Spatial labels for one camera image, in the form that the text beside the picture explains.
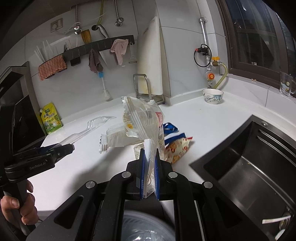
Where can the orange wavy dishcloth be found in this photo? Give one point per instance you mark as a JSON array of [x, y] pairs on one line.
[[51, 67]]

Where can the clear plastic fork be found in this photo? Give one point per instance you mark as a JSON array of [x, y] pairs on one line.
[[91, 126]]

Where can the wall power socket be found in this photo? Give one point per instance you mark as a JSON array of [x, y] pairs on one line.
[[55, 25]]

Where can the metal cutting board rack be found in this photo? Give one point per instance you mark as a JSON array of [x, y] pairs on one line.
[[149, 87]]

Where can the clear glass mug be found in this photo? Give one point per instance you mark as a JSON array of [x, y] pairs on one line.
[[287, 84]]

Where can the dark purple hanging cloth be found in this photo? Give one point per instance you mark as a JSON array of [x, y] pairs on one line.
[[94, 61]]

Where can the dark framed window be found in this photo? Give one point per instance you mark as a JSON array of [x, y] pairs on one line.
[[259, 44]]

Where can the white patterned ceramic bowl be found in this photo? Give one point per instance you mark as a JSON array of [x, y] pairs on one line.
[[212, 96]]

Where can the grey gas pipe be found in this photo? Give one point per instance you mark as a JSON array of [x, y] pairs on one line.
[[205, 44]]

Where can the red patterned snack wrapper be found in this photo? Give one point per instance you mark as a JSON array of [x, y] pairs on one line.
[[176, 149]]

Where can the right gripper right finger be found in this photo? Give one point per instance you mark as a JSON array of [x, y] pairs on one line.
[[156, 175]]

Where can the yellow gas valve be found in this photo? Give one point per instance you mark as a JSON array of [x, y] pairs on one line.
[[216, 61]]

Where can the blue white bottle brush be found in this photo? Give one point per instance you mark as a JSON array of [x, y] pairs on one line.
[[107, 95]]

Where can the clear plastic snack bag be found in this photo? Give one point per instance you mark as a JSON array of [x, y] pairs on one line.
[[144, 120]]

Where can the clear white wrapper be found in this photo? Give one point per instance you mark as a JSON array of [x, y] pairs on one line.
[[116, 137]]

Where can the white cutting board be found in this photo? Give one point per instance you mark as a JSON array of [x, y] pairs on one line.
[[149, 49]]

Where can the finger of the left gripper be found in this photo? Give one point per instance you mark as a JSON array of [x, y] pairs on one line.
[[63, 150]]

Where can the pink hanging cloth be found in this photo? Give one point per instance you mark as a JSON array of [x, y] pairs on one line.
[[119, 48]]

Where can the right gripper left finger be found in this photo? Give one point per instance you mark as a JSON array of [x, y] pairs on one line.
[[140, 173]]

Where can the black wall rail rack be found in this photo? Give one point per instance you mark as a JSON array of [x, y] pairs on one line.
[[100, 45]]

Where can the yellow green seasoning pouch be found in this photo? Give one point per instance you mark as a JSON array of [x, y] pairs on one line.
[[50, 118]]

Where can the hanging metal peeler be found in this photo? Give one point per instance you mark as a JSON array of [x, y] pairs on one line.
[[132, 59]]

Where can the black sink basin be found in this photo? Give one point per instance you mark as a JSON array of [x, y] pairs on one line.
[[255, 168]]

